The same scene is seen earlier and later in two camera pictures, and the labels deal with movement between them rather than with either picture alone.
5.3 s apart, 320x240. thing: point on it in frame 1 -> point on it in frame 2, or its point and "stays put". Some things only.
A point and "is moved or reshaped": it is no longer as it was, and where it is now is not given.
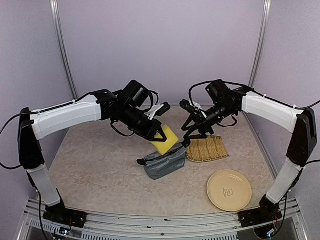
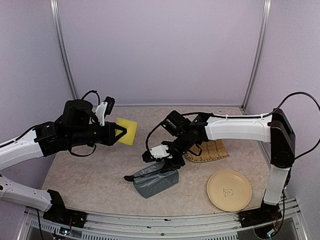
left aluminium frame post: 54,7 stays put
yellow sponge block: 164,147 is moved or reshaped
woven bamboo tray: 211,148 stays put
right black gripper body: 205,123 -> 174,163
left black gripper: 151,131 -> 110,138
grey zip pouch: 157,165 is moved or reshaped
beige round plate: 229,190 stays put
